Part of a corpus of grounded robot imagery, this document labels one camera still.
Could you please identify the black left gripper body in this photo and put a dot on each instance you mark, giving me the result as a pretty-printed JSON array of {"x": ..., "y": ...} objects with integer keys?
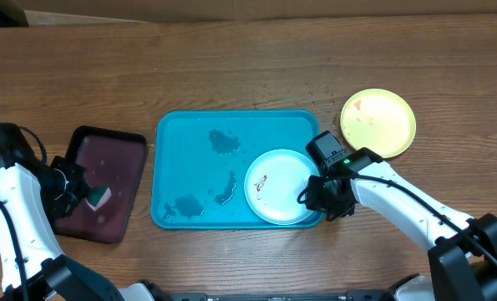
[{"x": 63, "y": 186}]

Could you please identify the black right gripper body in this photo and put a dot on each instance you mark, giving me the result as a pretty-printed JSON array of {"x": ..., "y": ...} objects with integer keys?
[{"x": 325, "y": 200}]

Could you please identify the green pink sponge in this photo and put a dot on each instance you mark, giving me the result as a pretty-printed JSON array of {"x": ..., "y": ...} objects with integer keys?
[{"x": 97, "y": 197}]

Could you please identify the light blue plate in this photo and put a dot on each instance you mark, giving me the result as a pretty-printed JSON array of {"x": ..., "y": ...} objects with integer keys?
[{"x": 273, "y": 185}]

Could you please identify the yellow plate with stain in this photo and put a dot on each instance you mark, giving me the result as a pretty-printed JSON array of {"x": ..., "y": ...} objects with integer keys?
[{"x": 379, "y": 120}]

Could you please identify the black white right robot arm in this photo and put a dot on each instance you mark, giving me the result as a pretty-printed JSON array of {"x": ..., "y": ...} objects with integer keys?
[{"x": 461, "y": 249}]

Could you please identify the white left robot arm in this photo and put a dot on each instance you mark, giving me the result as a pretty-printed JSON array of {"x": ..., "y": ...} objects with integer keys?
[{"x": 33, "y": 195}]

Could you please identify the black water tray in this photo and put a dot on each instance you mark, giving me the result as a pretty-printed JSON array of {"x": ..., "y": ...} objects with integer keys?
[{"x": 113, "y": 159}]

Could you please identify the blue plastic tray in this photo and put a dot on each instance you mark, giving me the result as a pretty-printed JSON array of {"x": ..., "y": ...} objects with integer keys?
[{"x": 202, "y": 159}]

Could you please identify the brown cardboard back wall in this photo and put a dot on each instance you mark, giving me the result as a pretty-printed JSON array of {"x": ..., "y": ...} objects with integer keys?
[{"x": 227, "y": 10}]

